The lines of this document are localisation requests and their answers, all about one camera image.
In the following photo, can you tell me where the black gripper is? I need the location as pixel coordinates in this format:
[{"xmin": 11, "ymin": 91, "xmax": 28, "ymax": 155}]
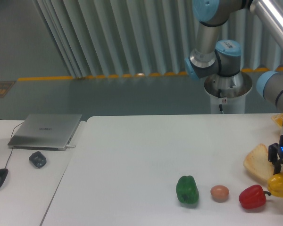
[{"xmin": 268, "ymin": 134, "xmax": 283, "ymax": 175}]

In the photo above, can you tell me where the brown egg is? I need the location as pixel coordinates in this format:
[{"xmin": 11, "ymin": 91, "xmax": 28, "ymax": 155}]
[{"xmin": 210, "ymin": 185, "xmax": 229, "ymax": 202}]

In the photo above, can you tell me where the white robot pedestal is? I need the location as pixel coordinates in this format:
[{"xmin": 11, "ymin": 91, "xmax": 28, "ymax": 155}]
[{"xmin": 204, "ymin": 72, "xmax": 252, "ymax": 114}]

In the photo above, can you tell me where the black power adapter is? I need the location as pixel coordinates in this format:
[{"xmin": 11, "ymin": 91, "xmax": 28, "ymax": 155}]
[{"xmin": 29, "ymin": 151, "xmax": 47, "ymax": 169}]

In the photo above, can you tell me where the red bell pepper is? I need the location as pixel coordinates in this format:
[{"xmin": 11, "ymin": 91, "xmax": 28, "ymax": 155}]
[{"xmin": 239, "ymin": 185, "xmax": 271, "ymax": 210}]

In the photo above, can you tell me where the triangular toast slice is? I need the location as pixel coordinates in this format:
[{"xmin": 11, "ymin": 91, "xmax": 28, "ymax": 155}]
[{"xmin": 243, "ymin": 144, "xmax": 274, "ymax": 184}]

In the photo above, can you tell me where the green bell pepper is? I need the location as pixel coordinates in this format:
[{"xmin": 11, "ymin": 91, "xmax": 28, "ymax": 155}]
[{"xmin": 175, "ymin": 176, "xmax": 199, "ymax": 204}]

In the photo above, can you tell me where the yellow bell pepper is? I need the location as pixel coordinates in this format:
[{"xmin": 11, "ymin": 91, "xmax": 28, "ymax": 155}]
[{"xmin": 267, "ymin": 172, "xmax": 283, "ymax": 198}]

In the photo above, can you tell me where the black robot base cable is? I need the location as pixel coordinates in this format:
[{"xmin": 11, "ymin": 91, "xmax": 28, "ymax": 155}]
[{"xmin": 217, "ymin": 88, "xmax": 225, "ymax": 114}]

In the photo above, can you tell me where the folded white partition screen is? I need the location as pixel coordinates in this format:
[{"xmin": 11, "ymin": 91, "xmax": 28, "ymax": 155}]
[{"xmin": 34, "ymin": 0, "xmax": 283, "ymax": 79}]

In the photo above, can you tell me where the black mouse cable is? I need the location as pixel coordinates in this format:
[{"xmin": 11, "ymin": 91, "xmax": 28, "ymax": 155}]
[{"xmin": 0, "ymin": 119, "xmax": 25, "ymax": 170}]

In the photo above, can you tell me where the silver closed laptop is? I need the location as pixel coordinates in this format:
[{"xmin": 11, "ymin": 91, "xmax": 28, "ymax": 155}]
[{"xmin": 8, "ymin": 114, "xmax": 82, "ymax": 151}]

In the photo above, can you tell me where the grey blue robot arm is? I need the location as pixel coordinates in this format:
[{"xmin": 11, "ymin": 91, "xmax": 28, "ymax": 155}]
[{"xmin": 185, "ymin": 0, "xmax": 283, "ymax": 174}]

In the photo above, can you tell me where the yellow plastic basket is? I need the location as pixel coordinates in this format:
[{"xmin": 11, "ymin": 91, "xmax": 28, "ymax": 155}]
[{"xmin": 271, "ymin": 113, "xmax": 283, "ymax": 128}]

